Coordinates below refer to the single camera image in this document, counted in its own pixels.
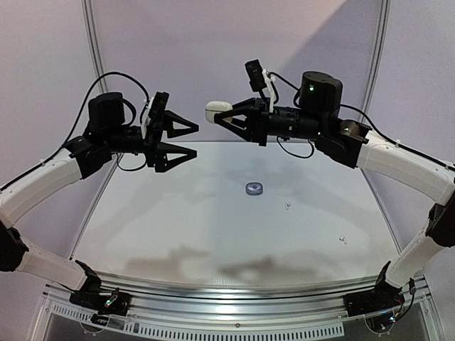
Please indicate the left aluminium frame post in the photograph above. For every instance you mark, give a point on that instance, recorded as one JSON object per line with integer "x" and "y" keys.
{"x": 88, "y": 15}

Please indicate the purple earbud charging case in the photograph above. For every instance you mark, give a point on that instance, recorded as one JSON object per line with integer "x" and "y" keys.
{"x": 254, "y": 188}

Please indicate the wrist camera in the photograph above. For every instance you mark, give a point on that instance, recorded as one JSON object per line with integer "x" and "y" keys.
{"x": 153, "y": 121}
{"x": 262, "y": 82}

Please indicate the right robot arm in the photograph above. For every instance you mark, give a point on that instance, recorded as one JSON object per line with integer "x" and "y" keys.
{"x": 355, "y": 145}

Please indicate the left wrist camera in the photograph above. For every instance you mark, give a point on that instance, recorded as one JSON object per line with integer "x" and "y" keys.
{"x": 153, "y": 121}

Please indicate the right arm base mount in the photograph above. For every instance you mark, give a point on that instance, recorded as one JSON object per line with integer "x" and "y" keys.
{"x": 372, "y": 300}

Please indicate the aluminium front rail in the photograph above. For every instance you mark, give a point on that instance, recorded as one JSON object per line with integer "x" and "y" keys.
{"x": 165, "y": 311}

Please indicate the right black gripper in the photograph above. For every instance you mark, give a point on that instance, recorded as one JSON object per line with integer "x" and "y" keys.
{"x": 259, "y": 121}

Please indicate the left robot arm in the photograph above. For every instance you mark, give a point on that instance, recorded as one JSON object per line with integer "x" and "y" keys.
{"x": 107, "y": 133}

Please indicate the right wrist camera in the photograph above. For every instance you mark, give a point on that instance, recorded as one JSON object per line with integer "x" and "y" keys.
{"x": 262, "y": 82}

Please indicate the white earbud charging case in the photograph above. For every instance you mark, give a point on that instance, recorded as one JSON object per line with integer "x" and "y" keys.
{"x": 215, "y": 107}

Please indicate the aluminium frame post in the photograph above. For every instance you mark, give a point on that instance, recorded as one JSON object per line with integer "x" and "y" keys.
{"x": 377, "y": 49}
{"x": 88, "y": 15}

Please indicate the right aluminium frame post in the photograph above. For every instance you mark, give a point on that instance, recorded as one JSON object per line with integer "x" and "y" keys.
{"x": 377, "y": 49}

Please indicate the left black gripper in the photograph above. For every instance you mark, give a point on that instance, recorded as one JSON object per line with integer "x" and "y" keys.
{"x": 156, "y": 150}

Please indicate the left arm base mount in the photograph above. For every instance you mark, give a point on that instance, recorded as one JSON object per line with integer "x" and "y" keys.
{"x": 114, "y": 302}

